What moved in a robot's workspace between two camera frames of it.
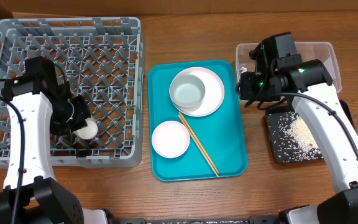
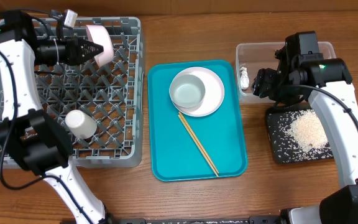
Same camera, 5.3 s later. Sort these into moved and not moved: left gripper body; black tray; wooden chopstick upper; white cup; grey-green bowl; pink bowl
Moved: pink bowl; left gripper body
Not moved: wooden chopstick upper; white cup; grey-green bowl; black tray
